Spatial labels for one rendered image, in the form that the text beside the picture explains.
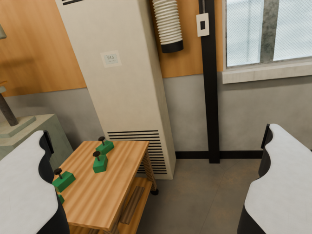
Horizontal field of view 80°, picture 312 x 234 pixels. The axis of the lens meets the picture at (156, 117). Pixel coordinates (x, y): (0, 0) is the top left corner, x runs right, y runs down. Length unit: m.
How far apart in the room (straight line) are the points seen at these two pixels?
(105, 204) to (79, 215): 0.13
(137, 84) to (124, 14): 0.43
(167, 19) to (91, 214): 1.17
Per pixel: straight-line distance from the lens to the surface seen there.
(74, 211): 1.13
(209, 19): 1.41
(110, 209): 1.04
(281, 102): 1.75
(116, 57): 1.32
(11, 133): 1.82
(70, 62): 1.87
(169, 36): 1.32
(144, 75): 1.29
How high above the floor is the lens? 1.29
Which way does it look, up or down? 27 degrees down
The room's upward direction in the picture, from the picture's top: 12 degrees counter-clockwise
